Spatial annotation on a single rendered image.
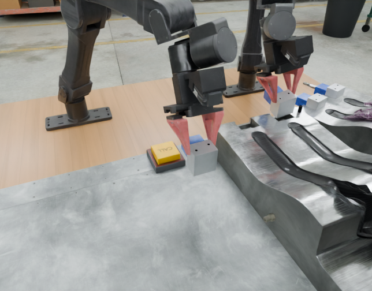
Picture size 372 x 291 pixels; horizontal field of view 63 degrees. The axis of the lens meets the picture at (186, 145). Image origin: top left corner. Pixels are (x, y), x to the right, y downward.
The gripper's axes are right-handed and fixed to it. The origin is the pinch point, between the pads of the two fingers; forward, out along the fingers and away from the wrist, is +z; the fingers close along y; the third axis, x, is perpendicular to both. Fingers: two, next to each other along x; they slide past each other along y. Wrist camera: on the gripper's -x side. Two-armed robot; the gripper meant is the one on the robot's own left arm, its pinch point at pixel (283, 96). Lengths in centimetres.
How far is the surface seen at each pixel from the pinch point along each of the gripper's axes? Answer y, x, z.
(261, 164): -15.7, -12.9, 9.0
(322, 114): 14.6, 4.3, 10.3
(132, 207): -44.7, -5.9, 11.1
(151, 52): 30, 310, -8
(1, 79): -131, 286, -23
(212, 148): -26.5, -15.4, 0.2
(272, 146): -9.6, -8.1, 8.2
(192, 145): -29.7, -13.6, -1.0
